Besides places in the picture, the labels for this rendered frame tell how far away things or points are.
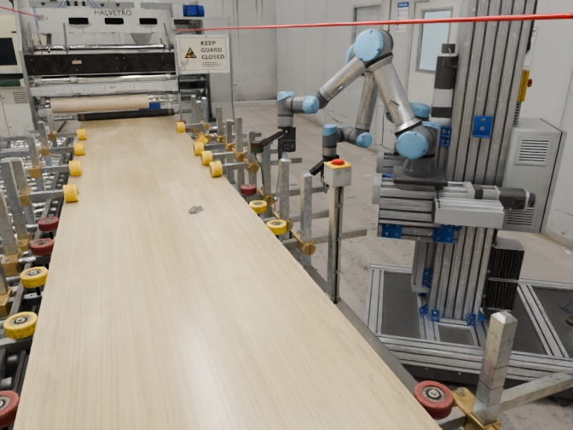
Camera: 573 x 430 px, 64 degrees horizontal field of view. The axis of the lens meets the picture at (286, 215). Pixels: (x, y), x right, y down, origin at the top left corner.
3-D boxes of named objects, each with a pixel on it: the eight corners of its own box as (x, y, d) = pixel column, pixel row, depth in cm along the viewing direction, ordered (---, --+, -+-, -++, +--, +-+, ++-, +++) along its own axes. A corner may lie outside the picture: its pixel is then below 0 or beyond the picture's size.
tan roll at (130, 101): (204, 103, 440) (203, 90, 436) (206, 105, 430) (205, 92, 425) (39, 113, 394) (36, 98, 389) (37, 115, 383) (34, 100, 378)
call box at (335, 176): (341, 181, 157) (342, 159, 154) (351, 187, 151) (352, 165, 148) (323, 183, 155) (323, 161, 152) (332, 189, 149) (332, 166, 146)
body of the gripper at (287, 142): (294, 153, 210) (295, 126, 207) (275, 153, 210) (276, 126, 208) (295, 152, 217) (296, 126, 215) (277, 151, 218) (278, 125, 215)
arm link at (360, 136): (396, 46, 214) (374, 149, 228) (381, 46, 223) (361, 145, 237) (377, 42, 208) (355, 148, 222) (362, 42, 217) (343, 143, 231)
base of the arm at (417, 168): (436, 169, 207) (438, 148, 204) (438, 179, 194) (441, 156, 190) (402, 167, 211) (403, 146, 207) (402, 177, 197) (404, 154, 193)
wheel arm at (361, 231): (362, 234, 204) (363, 225, 202) (367, 237, 201) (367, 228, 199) (270, 250, 189) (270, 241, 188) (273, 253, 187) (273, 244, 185)
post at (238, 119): (243, 194, 281) (240, 115, 263) (245, 195, 278) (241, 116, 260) (238, 194, 280) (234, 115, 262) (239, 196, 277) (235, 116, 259)
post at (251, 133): (255, 212, 260) (252, 128, 243) (257, 214, 257) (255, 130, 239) (249, 213, 259) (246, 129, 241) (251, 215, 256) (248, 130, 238)
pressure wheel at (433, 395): (442, 452, 96) (450, 410, 92) (405, 438, 100) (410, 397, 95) (449, 426, 103) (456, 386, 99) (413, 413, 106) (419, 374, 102)
